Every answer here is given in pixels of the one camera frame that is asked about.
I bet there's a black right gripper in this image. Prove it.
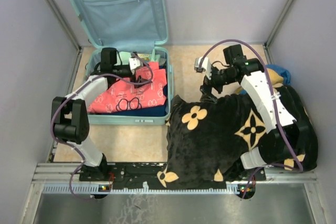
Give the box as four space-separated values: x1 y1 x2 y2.
199 65 236 104

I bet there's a light green cartoon cloth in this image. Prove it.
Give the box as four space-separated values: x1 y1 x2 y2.
117 51 166 66

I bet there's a pink printed garment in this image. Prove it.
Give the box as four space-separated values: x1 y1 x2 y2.
88 62 167 113

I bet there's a dark blue shirt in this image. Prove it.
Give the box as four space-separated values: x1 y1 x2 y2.
91 98 167 117

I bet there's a black floral fleece blanket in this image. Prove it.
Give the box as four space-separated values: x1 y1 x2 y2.
166 86 318 175

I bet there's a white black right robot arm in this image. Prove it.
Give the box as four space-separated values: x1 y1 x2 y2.
194 39 309 180

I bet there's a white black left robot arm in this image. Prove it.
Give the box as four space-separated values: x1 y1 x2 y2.
50 48 154 180

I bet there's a light teal hardshell suitcase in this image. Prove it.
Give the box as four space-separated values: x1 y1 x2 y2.
70 0 174 125

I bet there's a yellow and blue garment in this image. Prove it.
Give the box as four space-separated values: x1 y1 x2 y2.
236 63 292 95

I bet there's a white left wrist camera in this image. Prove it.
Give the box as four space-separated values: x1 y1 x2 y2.
129 57 143 74

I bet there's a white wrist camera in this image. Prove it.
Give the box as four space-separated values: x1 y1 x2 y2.
129 57 143 74
194 57 212 80

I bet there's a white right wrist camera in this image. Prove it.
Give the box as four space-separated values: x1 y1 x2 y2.
194 57 212 80

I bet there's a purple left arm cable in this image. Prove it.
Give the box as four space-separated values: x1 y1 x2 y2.
50 55 154 200

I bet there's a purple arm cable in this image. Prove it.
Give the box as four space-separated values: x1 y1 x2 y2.
198 39 304 200
50 55 154 200

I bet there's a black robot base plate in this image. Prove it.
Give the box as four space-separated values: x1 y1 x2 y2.
78 162 267 190

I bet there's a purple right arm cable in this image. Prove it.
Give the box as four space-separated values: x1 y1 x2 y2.
198 39 304 200

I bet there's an aluminium frame rail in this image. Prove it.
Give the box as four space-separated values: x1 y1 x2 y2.
20 162 328 223

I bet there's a white cable duct strip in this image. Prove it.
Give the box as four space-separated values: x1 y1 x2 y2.
42 181 247 196

